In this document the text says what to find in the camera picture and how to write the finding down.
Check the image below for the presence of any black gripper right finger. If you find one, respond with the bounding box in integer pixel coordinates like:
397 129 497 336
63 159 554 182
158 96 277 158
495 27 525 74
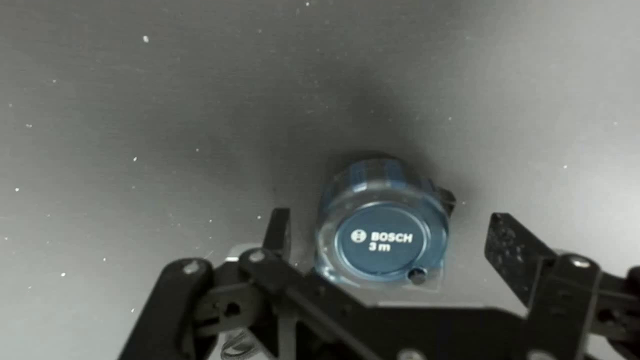
482 211 640 360

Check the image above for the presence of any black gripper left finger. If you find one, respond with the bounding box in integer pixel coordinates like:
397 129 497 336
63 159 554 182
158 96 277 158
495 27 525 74
118 206 295 360

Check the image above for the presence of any blue Bosch measuring tape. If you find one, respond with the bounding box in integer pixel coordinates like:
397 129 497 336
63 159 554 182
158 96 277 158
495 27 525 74
311 156 459 295

